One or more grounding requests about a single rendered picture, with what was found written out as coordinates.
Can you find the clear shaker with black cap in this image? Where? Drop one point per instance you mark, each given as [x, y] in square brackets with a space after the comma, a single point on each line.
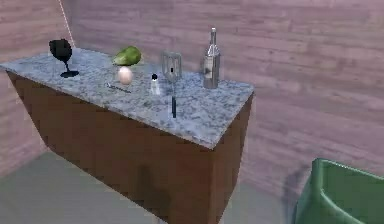
[154, 85]

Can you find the silver bottle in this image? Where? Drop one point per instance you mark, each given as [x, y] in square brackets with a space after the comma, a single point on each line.
[211, 63]

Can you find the brown counter with granite top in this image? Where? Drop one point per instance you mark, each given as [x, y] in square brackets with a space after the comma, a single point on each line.
[140, 156]

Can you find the beige egg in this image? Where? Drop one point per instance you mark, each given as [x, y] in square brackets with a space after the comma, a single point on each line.
[125, 75]

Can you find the green pear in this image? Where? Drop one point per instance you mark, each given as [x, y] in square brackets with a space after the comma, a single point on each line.
[128, 56]

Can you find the black wine glass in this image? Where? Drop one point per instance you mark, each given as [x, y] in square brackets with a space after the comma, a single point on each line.
[61, 51]

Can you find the green bin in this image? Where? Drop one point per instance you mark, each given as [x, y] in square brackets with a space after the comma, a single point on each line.
[343, 196]

